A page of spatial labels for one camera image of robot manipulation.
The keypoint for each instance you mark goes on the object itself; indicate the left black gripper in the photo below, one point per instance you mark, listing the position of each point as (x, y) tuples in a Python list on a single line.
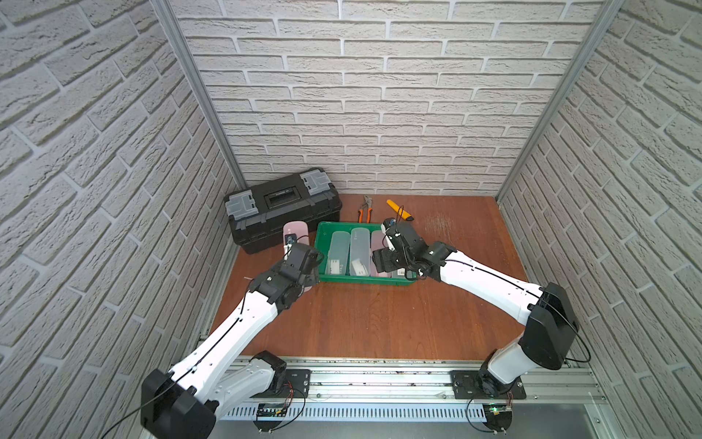
[(296, 252)]

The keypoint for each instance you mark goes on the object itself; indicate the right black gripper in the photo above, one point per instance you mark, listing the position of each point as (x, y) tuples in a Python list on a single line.
[(383, 256)]

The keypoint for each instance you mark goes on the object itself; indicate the grey frosted rectangular pencil case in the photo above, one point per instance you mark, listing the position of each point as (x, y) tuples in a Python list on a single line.
[(402, 274)]

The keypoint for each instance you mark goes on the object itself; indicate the pink pencil case with label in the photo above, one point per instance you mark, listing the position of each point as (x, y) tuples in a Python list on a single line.
[(376, 244)]

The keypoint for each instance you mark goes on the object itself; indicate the clear pencil case with label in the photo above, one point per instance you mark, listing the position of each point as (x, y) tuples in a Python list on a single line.
[(359, 252)]

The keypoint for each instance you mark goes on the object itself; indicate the clear frosted pencil case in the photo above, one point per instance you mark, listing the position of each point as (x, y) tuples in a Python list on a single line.
[(338, 254)]

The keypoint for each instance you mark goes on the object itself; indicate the pink frosted pencil case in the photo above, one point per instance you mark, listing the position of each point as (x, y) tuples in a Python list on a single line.
[(296, 230)]

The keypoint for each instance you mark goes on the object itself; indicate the green plastic storage tray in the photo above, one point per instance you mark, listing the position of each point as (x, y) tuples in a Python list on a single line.
[(324, 233)]

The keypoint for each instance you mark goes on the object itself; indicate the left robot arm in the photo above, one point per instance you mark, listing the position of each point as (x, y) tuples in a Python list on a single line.
[(189, 399)]

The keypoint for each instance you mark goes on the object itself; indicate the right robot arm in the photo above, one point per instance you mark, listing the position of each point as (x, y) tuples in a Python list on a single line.
[(545, 312)]

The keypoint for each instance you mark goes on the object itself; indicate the yellow utility knife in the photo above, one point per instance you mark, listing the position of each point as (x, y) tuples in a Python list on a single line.
[(401, 213)]

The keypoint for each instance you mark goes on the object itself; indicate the black plastic toolbox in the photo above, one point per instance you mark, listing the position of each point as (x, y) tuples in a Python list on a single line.
[(257, 215)]

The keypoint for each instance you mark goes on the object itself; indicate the left controller board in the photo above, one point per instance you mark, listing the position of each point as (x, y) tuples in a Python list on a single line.
[(268, 417)]

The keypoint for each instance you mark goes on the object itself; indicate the controller board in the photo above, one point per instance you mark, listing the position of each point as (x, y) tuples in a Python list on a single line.
[(268, 417), (498, 418)]

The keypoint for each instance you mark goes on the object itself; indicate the right controller board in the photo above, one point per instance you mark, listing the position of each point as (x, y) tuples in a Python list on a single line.
[(498, 418)]

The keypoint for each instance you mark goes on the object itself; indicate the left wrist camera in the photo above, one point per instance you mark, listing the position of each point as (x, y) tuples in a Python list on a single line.
[(289, 240)]

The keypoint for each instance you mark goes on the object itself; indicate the orange handled pliers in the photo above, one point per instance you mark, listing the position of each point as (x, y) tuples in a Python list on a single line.
[(365, 210)]

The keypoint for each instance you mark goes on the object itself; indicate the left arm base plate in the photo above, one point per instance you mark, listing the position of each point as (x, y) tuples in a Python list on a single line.
[(297, 380)]

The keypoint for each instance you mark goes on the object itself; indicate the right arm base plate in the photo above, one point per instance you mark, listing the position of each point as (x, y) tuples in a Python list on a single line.
[(469, 385)]

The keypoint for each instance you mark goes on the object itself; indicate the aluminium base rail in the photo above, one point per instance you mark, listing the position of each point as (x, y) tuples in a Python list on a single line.
[(356, 381)]

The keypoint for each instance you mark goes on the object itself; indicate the left corner aluminium post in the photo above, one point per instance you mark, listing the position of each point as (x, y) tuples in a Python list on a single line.
[(177, 39)]

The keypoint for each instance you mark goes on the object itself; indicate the corner aluminium post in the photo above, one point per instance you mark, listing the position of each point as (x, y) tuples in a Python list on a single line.
[(177, 39), (593, 38)]

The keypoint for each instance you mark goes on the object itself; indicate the right corner aluminium post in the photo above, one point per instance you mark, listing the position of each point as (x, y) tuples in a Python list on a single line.
[(593, 38)]

